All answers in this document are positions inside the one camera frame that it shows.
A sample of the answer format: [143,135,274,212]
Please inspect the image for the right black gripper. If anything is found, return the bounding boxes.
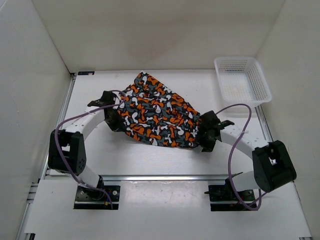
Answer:
[192,124,217,153]

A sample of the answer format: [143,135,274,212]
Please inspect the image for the orange camouflage shorts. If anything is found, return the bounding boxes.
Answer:
[115,71,201,149]

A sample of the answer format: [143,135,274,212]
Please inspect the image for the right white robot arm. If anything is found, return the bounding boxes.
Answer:
[197,110,297,200]

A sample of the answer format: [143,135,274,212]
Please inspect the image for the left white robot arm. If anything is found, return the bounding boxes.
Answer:
[48,90,125,200]

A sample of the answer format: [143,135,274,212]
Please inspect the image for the black label sticker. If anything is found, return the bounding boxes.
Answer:
[77,71,95,76]

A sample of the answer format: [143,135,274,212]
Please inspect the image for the white perforated plastic basket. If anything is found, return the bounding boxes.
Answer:
[214,56,272,108]

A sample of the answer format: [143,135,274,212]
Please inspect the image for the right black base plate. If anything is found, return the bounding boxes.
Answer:
[204,185,256,212]

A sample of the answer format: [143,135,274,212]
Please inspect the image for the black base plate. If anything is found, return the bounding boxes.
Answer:
[73,184,121,210]
[204,185,256,212]

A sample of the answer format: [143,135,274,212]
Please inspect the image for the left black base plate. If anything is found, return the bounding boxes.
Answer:
[73,184,121,210]

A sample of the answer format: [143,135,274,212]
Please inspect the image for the aluminium rail front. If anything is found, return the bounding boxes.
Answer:
[42,174,241,182]

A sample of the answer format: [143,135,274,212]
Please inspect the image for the aluminium rail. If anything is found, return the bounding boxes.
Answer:
[15,72,78,240]
[42,174,241,182]

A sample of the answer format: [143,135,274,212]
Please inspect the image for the aluminium rail left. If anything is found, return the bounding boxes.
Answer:
[15,72,78,240]

